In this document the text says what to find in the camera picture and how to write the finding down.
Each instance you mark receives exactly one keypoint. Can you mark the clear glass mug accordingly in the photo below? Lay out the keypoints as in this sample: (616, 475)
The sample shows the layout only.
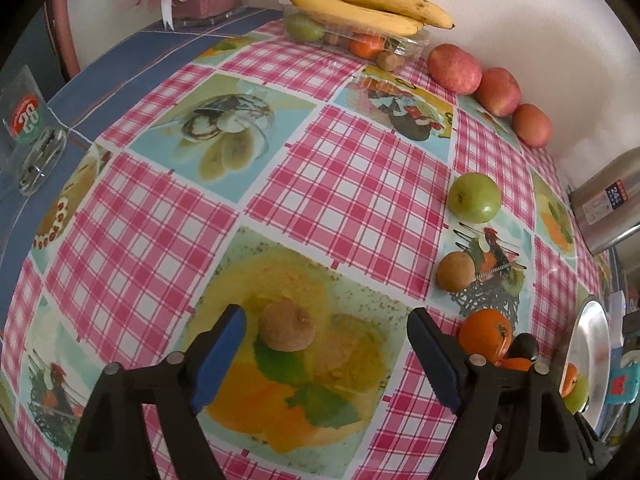
(27, 125)

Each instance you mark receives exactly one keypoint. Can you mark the pink chair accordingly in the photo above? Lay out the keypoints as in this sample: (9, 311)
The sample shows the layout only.
(62, 30)

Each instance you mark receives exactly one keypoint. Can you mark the small orange mandarin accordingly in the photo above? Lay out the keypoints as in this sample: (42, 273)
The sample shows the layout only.
(367, 46)

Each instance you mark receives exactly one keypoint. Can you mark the teal box with red label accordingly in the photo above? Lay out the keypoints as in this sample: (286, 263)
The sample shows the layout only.
(622, 382)

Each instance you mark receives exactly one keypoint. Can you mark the stainless steel thermos jug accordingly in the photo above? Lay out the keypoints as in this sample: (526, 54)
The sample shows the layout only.
(610, 205)

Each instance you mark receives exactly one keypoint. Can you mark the dark purple plum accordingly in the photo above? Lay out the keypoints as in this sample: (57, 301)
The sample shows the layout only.
(525, 345)

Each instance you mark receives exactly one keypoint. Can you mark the pink plaid fruit-print tablecloth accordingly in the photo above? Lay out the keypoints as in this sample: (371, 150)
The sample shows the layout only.
(350, 170)

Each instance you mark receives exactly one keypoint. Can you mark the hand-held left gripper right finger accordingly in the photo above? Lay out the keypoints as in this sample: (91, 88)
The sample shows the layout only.
(435, 355)

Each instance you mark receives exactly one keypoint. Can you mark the small green fruit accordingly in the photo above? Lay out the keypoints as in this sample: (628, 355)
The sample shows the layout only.
(302, 27)

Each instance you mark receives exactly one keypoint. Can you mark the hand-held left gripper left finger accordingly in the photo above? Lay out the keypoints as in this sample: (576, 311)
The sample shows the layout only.
(220, 355)

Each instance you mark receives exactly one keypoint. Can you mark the small brown fruit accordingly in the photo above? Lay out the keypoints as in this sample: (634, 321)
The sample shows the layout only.
(390, 60)

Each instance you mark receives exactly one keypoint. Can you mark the red apple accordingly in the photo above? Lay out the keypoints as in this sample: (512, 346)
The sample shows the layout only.
(531, 125)
(454, 69)
(497, 91)

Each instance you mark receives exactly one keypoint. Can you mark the brown kiwi fruit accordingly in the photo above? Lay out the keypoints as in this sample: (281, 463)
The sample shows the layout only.
(286, 327)
(455, 272)

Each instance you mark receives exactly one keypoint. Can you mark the stainless steel plate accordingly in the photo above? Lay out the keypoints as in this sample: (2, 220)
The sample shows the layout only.
(595, 345)

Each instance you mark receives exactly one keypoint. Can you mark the clear plastic fruit container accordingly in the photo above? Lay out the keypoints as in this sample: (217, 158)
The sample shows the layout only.
(405, 44)

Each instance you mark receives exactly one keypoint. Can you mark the green jujube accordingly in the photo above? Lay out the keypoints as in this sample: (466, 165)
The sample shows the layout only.
(580, 399)
(473, 197)

